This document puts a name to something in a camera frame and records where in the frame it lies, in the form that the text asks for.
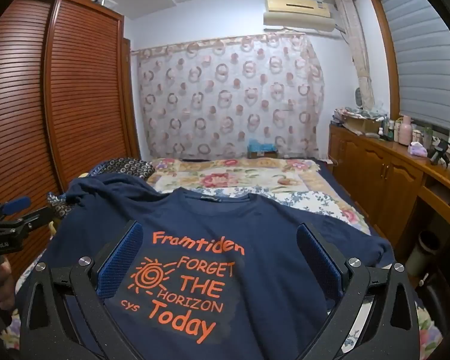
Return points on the green bottle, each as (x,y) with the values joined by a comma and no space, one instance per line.
(428,137)

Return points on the beige wall air conditioner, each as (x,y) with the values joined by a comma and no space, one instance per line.
(300,17)

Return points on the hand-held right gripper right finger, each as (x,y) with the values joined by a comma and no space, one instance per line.
(318,260)

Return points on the navy printed T-shirt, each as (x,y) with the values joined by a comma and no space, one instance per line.
(247,232)

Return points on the tied floral curtain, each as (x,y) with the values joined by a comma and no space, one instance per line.
(360,63)

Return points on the box on wardrobe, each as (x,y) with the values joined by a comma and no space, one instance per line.
(105,2)

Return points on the wooden louvered wardrobe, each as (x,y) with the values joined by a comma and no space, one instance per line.
(78,101)

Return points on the white bottle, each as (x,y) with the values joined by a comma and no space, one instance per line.
(417,137)

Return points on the pink bottle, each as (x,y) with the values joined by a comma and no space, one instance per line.
(405,131)

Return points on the wooden window frame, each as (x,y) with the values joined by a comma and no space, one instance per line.
(386,63)

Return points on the grey trash bin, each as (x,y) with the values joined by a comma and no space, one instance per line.
(422,251)

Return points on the dark medallion-patterned cloth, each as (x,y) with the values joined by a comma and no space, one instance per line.
(131,167)

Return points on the cardboard box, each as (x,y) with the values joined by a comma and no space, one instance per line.
(360,123)

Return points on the blue tissue box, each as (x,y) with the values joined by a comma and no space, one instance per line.
(262,148)

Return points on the pink floral blanket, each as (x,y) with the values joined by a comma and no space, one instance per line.
(217,174)

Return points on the pile of folded cloths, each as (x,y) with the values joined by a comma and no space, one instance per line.
(345,112)

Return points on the blue floral quilt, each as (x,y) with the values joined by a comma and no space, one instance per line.
(311,200)

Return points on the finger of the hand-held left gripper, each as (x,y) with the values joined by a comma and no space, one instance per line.
(33,219)
(17,204)

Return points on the black tripod gadgets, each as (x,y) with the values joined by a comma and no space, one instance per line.
(444,153)

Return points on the purple soft pouch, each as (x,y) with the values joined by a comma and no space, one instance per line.
(418,150)

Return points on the circle-patterned sheer curtain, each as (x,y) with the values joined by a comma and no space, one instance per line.
(228,101)

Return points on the wooden sideboard cabinet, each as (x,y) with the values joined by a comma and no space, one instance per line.
(378,172)

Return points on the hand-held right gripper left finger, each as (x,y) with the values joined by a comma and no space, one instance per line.
(120,260)

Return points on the small desk fan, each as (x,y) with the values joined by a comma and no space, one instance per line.
(360,97)

